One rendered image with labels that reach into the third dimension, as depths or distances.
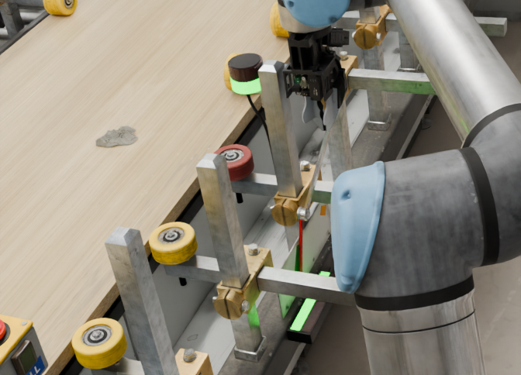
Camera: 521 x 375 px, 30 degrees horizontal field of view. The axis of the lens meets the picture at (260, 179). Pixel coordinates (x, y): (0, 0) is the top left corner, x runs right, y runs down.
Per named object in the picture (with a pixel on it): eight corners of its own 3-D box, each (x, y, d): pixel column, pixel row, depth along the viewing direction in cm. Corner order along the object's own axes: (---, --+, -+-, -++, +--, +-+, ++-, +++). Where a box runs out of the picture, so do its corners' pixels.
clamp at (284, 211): (323, 186, 187) (320, 164, 184) (298, 228, 177) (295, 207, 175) (296, 183, 189) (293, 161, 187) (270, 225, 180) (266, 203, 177)
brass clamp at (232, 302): (277, 271, 169) (273, 249, 166) (246, 323, 159) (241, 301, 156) (245, 266, 172) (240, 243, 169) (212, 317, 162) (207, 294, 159)
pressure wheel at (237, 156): (266, 192, 193) (257, 143, 186) (250, 216, 187) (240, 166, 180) (230, 187, 196) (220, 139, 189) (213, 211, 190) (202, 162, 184)
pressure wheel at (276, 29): (297, -6, 219) (288, 25, 217) (307, 14, 226) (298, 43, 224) (273, -6, 222) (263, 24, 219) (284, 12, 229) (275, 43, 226)
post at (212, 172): (270, 373, 175) (224, 151, 148) (262, 387, 172) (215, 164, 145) (252, 369, 176) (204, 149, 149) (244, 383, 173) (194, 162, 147)
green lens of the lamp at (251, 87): (271, 77, 169) (270, 67, 168) (257, 95, 165) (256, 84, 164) (240, 75, 172) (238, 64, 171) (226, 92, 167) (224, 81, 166)
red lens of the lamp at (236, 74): (269, 65, 168) (267, 53, 167) (256, 82, 164) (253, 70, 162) (238, 63, 170) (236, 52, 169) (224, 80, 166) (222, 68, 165)
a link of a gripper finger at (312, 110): (298, 142, 168) (292, 96, 163) (311, 125, 172) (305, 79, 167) (315, 144, 167) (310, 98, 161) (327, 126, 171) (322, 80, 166)
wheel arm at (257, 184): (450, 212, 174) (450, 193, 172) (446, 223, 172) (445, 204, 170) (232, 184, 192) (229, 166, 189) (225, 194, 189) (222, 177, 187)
